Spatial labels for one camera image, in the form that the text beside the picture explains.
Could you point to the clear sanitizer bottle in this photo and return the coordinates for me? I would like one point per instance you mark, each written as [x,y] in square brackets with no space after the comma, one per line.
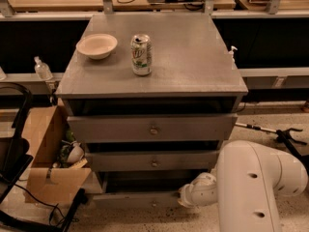
[42,69]

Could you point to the black floor stand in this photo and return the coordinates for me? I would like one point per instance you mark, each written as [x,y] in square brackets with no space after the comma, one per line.
[285,137]

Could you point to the green white soda can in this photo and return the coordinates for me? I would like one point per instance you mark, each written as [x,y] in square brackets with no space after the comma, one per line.
[141,54]

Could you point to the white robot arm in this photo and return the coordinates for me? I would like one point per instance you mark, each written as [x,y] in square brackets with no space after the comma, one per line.
[247,179]

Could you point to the white bowl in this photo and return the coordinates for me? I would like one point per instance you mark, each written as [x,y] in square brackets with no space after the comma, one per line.
[97,46]

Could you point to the grey drawer cabinet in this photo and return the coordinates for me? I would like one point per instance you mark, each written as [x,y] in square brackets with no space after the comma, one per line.
[192,74]

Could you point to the grey bottom drawer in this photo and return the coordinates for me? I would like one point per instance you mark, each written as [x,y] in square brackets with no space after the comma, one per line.
[143,189]

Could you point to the grey middle drawer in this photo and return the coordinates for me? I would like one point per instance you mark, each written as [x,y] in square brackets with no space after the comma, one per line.
[151,161]

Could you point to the white cup in box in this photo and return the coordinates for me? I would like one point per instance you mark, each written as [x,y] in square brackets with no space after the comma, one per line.
[76,153]

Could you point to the silver black pole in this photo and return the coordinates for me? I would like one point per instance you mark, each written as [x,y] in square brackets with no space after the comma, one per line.
[255,128]

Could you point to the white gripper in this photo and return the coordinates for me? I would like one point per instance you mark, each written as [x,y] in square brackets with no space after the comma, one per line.
[192,191]

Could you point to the grey drawer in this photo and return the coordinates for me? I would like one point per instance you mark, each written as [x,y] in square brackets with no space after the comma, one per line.
[151,161]
[143,189]
[147,128]

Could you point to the small white pump bottle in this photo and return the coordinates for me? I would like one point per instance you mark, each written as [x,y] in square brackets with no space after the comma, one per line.
[232,52]

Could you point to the grey top drawer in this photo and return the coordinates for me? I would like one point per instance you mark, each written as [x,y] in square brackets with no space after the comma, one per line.
[147,128]

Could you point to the black chair frame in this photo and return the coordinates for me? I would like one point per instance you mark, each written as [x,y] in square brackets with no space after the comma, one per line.
[13,150]

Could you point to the brown cardboard box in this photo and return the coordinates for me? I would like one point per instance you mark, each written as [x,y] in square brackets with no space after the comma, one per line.
[45,130]

